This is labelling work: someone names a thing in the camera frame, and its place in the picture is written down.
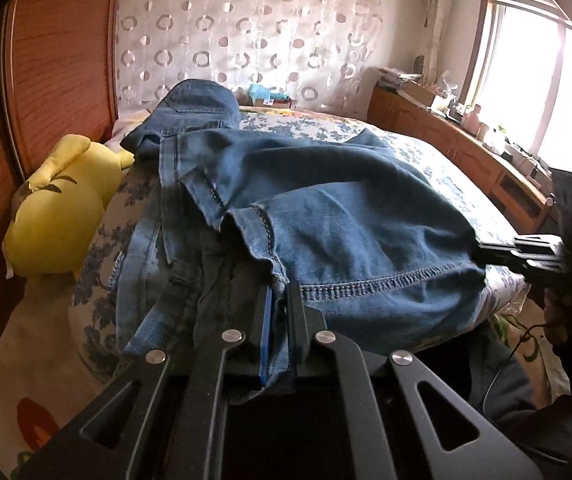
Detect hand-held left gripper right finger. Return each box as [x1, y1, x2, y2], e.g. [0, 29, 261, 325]
[287, 280, 542, 480]

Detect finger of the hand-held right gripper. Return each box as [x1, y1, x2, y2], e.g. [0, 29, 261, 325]
[471, 235, 567, 277]

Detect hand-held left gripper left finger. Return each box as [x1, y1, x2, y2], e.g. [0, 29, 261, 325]
[16, 282, 274, 480]

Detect blue denim pants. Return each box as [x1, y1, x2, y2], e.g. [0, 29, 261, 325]
[110, 79, 489, 406]

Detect pink bottle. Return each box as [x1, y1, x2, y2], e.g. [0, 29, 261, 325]
[463, 105, 482, 136]

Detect person's dark clothing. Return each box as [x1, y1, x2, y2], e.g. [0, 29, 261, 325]
[466, 320, 572, 480]

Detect wooden cabinet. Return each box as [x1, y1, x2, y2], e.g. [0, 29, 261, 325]
[367, 84, 562, 233]

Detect window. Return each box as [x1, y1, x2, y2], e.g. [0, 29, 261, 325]
[466, 0, 572, 186]

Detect open cardboard box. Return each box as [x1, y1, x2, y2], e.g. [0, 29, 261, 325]
[398, 80, 452, 111]

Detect stack of papers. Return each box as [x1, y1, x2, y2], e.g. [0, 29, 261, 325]
[378, 67, 421, 88]

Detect small cardboard box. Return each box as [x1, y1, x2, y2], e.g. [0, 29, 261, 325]
[253, 97, 297, 110]

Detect floral blanket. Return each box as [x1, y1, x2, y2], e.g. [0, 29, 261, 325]
[0, 107, 569, 480]

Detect blue plastic bag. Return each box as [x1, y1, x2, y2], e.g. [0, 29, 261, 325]
[248, 83, 289, 103]

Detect yellow plush toy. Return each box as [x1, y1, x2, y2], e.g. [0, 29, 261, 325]
[3, 134, 135, 278]

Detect patterned window drape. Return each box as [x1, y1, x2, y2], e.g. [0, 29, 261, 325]
[423, 0, 454, 78]

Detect circle patterned sheer curtain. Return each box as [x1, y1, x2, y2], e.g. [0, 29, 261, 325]
[113, 0, 384, 111]

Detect wooden headboard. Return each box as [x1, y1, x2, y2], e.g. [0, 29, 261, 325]
[0, 0, 126, 461]

